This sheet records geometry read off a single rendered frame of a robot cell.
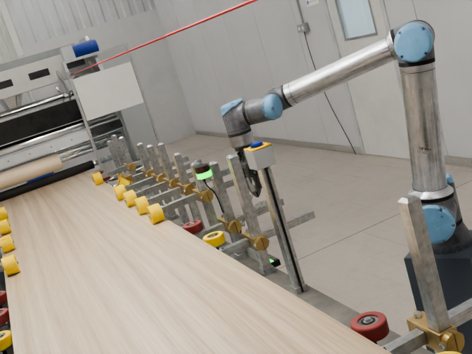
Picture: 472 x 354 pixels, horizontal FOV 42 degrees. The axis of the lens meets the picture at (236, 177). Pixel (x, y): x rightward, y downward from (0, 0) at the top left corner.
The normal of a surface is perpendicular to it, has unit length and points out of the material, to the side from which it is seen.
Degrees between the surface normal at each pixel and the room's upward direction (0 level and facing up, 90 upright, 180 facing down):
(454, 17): 90
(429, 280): 90
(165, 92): 90
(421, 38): 82
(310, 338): 0
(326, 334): 0
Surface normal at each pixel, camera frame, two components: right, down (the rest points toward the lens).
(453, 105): -0.88, 0.35
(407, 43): -0.36, 0.18
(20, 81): 0.37, 0.10
